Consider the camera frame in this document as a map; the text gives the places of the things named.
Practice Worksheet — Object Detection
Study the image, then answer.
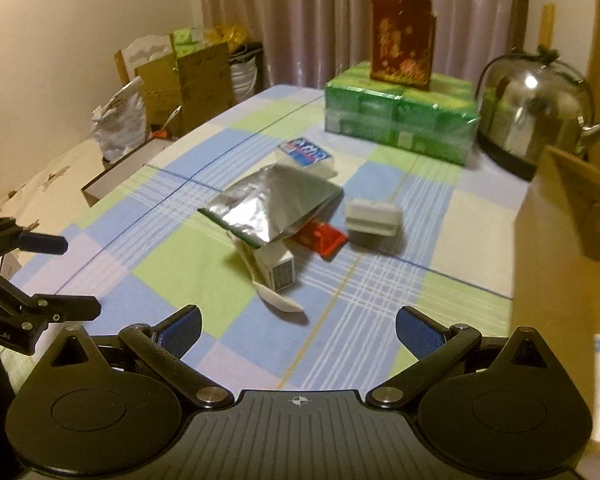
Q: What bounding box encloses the tall brown cardboard box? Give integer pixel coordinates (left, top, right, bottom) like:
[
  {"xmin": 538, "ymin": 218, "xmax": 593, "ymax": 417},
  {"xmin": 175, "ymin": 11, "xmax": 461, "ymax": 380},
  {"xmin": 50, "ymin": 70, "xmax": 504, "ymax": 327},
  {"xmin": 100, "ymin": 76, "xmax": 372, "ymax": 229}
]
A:
[{"xmin": 176, "ymin": 41, "xmax": 232, "ymax": 136}]

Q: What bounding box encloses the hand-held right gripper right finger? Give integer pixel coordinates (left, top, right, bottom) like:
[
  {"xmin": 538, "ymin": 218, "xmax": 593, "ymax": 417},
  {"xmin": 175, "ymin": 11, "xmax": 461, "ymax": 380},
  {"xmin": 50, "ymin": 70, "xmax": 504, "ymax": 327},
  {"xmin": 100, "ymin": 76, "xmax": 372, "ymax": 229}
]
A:
[{"xmin": 365, "ymin": 305, "xmax": 563, "ymax": 409}]

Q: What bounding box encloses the small white medicine box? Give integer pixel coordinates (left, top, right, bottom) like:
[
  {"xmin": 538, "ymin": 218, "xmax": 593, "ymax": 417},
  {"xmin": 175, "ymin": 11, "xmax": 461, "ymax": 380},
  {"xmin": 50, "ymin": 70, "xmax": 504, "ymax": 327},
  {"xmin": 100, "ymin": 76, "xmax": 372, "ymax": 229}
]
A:
[{"xmin": 230, "ymin": 237, "xmax": 296, "ymax": 293}]

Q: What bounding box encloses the checkered tablecloth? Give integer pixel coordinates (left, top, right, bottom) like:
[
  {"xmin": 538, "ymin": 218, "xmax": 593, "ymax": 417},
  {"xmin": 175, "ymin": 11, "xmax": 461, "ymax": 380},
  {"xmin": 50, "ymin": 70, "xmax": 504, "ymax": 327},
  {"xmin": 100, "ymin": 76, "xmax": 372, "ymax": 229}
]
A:
[{"xmin": 0, "ymin": 85, "xmax": 536, "ymax": 396}]

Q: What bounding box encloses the green tissue packet bundle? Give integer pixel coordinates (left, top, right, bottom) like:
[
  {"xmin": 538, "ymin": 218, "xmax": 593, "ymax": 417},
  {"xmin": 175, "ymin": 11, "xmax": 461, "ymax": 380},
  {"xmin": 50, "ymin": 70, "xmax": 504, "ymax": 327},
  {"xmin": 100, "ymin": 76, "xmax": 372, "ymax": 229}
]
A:
[{"xmin": 171, "ymin": 26, "xmax": 207, "ymax": 57}]

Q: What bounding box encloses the white carved chair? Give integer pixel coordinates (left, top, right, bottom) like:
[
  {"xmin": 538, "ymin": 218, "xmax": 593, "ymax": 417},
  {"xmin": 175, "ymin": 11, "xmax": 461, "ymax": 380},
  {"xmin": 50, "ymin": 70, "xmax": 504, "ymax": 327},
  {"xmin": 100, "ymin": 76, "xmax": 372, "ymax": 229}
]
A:
[{"xmin": 114, "ymin": 34, "xmax": 177, "ymax": 86}]

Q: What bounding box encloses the shiny grey curtain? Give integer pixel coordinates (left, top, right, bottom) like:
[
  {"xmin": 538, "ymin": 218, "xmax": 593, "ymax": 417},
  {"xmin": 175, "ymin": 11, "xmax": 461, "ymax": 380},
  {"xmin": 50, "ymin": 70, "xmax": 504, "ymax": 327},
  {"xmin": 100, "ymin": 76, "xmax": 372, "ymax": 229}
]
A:
[{"xmin": 197, "ymin": 0, "xmax": 531, "ymax": 93}]

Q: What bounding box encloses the white foam block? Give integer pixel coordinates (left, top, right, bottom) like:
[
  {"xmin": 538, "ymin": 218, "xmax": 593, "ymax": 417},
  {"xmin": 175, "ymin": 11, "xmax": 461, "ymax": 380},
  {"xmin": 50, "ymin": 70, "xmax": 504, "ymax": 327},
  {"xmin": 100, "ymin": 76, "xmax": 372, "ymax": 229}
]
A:
[{"xmin": 344, "ymin": 197, "xmax": 402, "ymax": 248}]

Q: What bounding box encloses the yellow plastic bag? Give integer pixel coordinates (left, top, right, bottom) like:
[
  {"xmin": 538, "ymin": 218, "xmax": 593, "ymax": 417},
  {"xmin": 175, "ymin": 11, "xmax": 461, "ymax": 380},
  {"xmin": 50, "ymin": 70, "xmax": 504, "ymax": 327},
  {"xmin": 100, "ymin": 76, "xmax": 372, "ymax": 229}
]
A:
[{"xmin": 204, "ymin": 23, "xmax": 249, "ymax": 53}]

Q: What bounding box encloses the white bucket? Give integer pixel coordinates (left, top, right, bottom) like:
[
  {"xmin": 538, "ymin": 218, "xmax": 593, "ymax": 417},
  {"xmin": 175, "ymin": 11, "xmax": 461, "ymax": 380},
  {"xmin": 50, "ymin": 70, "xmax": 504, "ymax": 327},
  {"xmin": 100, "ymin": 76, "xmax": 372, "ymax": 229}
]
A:
[{"xmin": 229, "ymin": 42, "xmax": 266, "ymax": 103}]

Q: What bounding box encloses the silver foil pouch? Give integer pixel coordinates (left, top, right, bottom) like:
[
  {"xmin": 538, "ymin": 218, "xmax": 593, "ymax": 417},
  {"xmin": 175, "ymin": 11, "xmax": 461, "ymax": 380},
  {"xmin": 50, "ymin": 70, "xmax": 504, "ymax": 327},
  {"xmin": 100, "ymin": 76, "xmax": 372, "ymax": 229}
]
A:
[{"xmin": 198, "ymin": 162, "xmax": 344, "ymax": 250}]

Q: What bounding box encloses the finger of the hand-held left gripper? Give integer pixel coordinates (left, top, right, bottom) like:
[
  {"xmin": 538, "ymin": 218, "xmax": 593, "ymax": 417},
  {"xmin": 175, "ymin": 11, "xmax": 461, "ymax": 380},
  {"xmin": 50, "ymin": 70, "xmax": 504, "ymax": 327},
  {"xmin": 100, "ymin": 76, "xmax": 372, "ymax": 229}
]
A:
[
  {"xmin": 0, "ymin": 216, "xmax": 70, "ymax": 261},
  {"xmin": 0, "ymin": 265, "xmax": 102, "ymax": 328}
]

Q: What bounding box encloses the red packet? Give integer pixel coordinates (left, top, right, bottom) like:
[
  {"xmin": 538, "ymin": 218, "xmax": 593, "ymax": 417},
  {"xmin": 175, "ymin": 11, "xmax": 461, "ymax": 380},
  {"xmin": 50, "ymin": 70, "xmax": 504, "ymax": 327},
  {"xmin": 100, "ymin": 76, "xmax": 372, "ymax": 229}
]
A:
[{"xmin": 295, "ymin": 221, "xmax": 349, "ymax": 261}]

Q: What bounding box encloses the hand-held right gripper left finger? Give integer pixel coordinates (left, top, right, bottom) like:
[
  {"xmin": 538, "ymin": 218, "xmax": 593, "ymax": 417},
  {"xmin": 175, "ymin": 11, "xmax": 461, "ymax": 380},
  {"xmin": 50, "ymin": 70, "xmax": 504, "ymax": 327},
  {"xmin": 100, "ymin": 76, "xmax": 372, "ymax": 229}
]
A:
[{"xmin": 35, "ymin": 304, "xmax": 233, "ymax": 409}]

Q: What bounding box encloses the stainless steel kettle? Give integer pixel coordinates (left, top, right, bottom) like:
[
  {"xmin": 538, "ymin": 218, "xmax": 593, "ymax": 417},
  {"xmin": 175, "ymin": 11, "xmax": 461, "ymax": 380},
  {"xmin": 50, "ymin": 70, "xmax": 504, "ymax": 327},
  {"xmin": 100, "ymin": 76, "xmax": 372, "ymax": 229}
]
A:
[{"xmin": 475, "ymin": 45, "xmax": 600, "ymax": 181}]

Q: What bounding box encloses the blue label tissue packet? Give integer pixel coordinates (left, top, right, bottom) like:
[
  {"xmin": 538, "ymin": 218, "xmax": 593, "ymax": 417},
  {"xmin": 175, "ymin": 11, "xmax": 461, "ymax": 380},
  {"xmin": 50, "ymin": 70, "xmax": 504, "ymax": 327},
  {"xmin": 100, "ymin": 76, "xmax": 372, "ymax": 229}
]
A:
[{"xmin": 275, "ymin": 136, "xmax": 338, "ymax": 181}]

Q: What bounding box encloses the orange-handled tool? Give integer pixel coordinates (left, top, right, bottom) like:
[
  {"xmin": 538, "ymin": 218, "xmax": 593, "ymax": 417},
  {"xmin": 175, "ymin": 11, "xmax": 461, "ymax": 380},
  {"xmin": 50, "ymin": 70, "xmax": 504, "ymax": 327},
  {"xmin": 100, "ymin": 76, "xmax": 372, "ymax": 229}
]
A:
[{"xmin": 150, "ymin": 105, "xmax": 183, "ymax": 140}]

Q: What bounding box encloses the red gift box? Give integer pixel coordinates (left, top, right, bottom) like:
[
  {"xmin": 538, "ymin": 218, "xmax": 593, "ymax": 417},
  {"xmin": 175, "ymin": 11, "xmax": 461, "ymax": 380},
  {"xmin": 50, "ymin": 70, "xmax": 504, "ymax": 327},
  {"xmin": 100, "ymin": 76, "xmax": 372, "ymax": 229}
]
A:
[{"xmin": 369, "ymin": 0, "xmax": 438, "ymax": 92}]

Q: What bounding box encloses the white plastic bag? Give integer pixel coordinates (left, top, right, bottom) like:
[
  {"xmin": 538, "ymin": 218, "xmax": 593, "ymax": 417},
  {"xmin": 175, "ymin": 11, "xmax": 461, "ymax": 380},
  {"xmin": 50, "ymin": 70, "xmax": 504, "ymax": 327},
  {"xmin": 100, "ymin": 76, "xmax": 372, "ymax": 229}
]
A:
[{"xmin": 91, "ymin": 77, "xmax": 148, "ymax": 162}]

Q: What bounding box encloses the flattened cardboard sheet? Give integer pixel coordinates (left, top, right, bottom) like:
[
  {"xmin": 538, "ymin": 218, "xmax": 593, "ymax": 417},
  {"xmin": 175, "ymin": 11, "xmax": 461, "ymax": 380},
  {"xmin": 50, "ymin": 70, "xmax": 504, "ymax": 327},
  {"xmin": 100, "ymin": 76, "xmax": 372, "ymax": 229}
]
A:
[{"xmin": 0, "ymin": 139, "xmax": 106, "ymax": 221}]

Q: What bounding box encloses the white plastic spoon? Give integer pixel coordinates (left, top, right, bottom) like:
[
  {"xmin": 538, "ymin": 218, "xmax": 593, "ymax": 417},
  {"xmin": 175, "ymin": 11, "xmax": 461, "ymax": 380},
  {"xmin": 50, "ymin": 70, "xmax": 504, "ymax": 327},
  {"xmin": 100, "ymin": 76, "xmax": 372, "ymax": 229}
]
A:
[{"xmin": 252, "ymin": 280, "xmax": 307, "ymax": 316}]

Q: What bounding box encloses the green tissue multipack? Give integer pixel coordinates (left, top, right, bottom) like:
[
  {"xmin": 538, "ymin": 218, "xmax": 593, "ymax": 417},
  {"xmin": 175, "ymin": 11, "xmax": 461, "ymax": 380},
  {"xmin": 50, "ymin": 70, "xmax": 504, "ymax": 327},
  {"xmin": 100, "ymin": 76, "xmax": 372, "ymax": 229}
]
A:
[{"xmin": 324, "ymin": 61, "xmax": 482, "ymax": 166}]

